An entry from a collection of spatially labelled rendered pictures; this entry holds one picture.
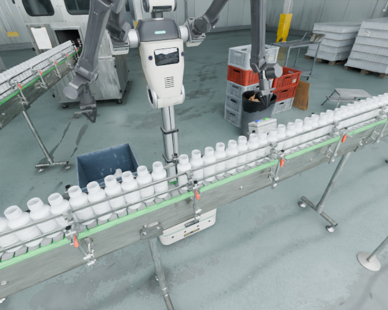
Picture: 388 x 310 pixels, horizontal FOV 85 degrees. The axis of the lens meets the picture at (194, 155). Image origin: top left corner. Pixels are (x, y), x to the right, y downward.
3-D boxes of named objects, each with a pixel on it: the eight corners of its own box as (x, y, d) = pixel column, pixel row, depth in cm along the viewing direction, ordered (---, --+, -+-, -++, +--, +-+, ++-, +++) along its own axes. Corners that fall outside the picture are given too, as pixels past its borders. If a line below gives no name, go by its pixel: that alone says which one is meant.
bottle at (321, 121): (312, 136, 128) (321, 110, 118) (322, 140, 124) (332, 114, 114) (306, 138, 126) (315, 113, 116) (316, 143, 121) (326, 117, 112)
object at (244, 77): (244, 87, 298) (246, 70, 285) (226, 79, 326) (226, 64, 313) (274, 79, 324) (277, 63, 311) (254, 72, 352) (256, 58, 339)
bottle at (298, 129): (291, 151, 116) (299, 124, 106) (282, 146, 120) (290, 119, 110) (299, 147, 118) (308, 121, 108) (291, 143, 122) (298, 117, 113)
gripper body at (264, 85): (276, 90, 117) (275, 77, 114) (262, 94, 113) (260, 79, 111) (268, 91, 122) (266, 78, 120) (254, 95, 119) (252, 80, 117)
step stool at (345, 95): (347, 106, 396) (357, 83, 372) (362, 121, 348) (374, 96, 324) (320, 104, 404) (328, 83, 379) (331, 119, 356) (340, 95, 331)
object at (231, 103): (240, 115, 324) (242, 101, 311) (223, 106, 352) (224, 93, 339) (268, 106, 350) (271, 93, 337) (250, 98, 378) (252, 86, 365)
